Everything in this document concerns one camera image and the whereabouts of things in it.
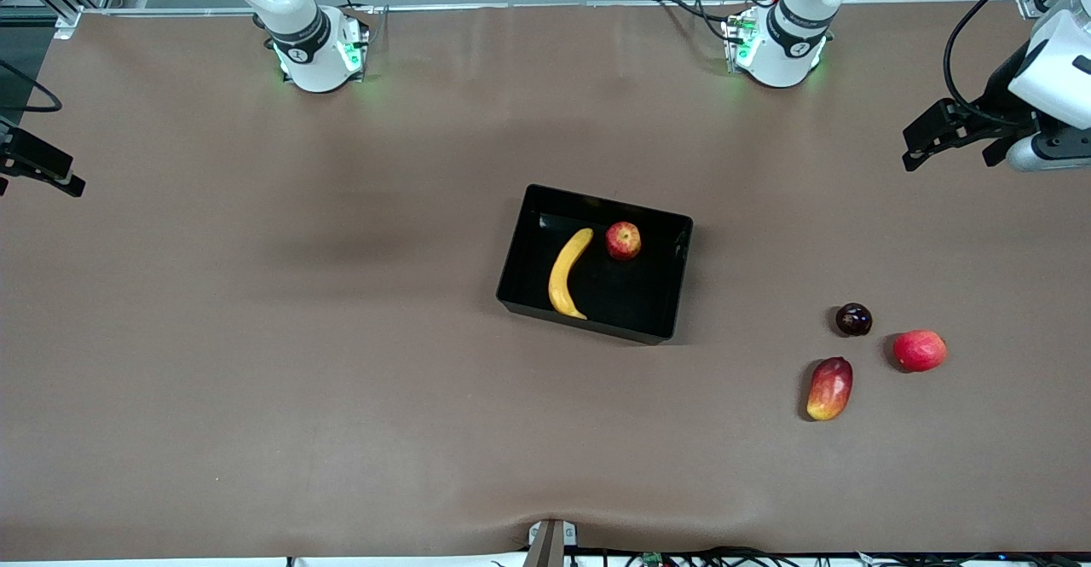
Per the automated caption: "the black plastic tray box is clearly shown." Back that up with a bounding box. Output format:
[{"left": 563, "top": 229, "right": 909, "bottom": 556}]
[{"left": 496, "top": 184, "right": 694, "bottom": 346}]

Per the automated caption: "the yellow banana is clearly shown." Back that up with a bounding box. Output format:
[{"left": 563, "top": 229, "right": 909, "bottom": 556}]
[{"left": 548, "top": 228, "right": 595, "bottom": 321}]

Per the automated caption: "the black arm wrist cable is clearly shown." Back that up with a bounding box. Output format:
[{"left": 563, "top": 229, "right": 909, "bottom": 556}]
[
  {"left": 942, "top": 0, "right": 1091, "bottom": 116},
  {"left": 0, "top": 60, "right": 63, "bottom": 113}
]

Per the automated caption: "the black left arm wrist cable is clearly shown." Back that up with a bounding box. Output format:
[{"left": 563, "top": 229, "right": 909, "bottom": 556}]
[{"left": 942, "top": 0, "right": 1091, "bottom": 116}]

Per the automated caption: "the black left arm base cable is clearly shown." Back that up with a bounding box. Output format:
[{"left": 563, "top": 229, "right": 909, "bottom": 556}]
[{"left": 655, "top": 0, "right": 736, "bottom": 43}]

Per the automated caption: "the brown table mat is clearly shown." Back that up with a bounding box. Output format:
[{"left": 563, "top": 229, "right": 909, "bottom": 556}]
[{"left": 0, "top": 3, "right": 1091, "bottom": 561}]

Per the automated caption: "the silver table edge rail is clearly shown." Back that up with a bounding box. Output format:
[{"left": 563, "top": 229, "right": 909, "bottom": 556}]
[{"left": 81, "top": 2, "right": 1024, "bottom": 16}]

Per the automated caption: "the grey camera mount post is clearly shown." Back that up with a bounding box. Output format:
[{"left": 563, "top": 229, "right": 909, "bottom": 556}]
[{"left": 524, "top": 518, "right": 579, "bottom": 567}]

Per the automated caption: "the red yellow mango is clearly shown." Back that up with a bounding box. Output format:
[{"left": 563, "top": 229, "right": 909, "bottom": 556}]
[{"left": 806, "top": 357, "right": 854, "bottom": 422}]

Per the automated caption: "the black right arm wrist cable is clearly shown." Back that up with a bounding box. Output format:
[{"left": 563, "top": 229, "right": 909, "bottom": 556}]
[{"left": 0, "top": 60, "right": 63, "bottom": 113}]

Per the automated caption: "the dark purple plum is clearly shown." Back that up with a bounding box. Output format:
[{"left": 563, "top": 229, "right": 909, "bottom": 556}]
[{"left": 835, "top": 303, "right": 874, "bottom": 338}]

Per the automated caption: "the red round apple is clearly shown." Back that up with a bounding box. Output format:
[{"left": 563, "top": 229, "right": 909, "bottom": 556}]
[{"left": 893, "top": 330, "right": 948, "bottom": 373}]

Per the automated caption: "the small red yellow apple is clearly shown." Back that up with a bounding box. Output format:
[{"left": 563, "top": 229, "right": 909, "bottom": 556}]
[{"left": 606, "top": 222, "right": 643, "bottom": 261}]

